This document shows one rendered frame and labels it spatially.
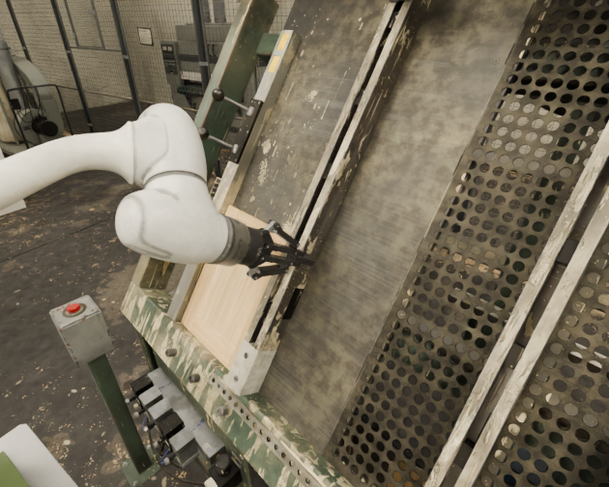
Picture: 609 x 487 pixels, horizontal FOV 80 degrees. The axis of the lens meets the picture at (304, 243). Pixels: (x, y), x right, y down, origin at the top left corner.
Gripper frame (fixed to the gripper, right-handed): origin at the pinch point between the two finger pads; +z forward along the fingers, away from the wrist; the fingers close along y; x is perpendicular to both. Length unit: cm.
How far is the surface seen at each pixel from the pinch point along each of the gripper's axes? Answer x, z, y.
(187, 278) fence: 41.2, 4.1, -24.1
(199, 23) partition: 317, 116, 134
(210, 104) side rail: 63, 3, 30
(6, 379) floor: 163, 9, -143
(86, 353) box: 57, -9, -59
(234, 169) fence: 39.9, 4.2, 13.2
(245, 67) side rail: 63, 10, 47
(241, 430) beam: -1.6, 3.4, -45.5
